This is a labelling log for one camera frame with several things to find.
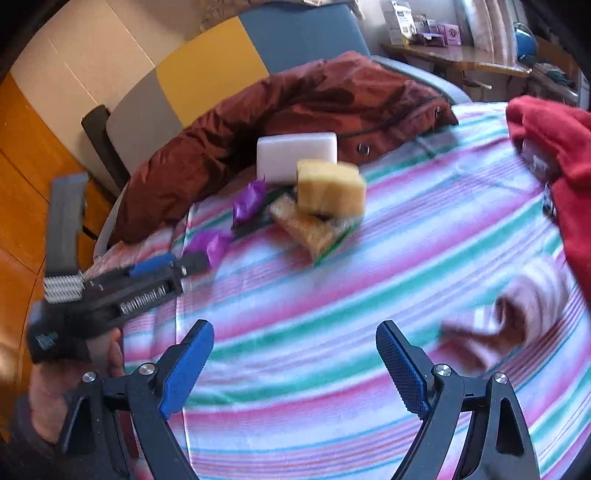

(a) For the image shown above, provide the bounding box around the purple snack packet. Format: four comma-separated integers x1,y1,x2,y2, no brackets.
232,180,266,228
184,229,233,269

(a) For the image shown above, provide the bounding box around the white soap bar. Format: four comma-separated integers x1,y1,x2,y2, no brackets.
256,132,338,185

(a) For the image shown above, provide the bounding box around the person left hand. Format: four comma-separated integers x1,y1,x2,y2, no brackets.
27,327,126,446

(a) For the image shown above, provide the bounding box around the striped bed sheet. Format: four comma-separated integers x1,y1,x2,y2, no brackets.
123,103,590,479

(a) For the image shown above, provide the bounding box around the brown cracker packet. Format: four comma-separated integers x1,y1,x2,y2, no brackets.
269,194,362,265

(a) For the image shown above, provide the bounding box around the white rolled sock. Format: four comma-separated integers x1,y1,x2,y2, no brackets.
441,257,574,371

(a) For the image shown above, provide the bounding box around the grey yellow blue headboard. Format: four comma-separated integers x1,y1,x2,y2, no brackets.
104,2,472,176

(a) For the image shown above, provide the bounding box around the orange wooden wardrobe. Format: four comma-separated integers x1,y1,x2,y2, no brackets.
0,73,116,416

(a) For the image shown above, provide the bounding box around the yellow sponge block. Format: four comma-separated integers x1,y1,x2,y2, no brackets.
297,160,367,219

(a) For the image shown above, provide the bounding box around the maroon puffy jacket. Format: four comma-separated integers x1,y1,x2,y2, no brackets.
111,51,458,244

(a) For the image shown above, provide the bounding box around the red fleece garment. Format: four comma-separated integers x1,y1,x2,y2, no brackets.
506,96,590,299

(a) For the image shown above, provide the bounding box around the wooden side desk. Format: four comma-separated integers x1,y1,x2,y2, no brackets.
381,43,579,105

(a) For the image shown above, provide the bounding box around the purple box on desk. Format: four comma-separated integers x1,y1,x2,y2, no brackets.
438,23,462,46

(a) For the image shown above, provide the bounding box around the blue bucket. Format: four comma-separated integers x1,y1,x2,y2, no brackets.
514,22,538,65

